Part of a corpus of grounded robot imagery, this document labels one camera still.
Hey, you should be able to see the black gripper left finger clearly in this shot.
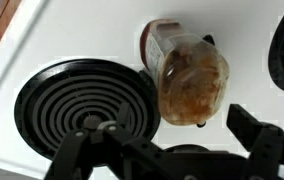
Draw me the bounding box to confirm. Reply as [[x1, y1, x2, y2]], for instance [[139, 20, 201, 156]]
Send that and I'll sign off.
[[45, 101, 140, 180]]

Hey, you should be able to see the spice jar white lid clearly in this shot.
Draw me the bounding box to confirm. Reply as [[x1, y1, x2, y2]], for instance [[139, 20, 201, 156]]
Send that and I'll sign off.
[[139, 18, 231, 127]]

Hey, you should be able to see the white electric stove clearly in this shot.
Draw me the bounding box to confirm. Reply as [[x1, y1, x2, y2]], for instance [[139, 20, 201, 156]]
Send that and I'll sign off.
[[0, 0, 284, 180]]

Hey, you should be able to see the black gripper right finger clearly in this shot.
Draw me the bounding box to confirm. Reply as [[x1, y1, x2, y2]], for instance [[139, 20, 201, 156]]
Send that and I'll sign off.
[[226, 103, 284, 180]]

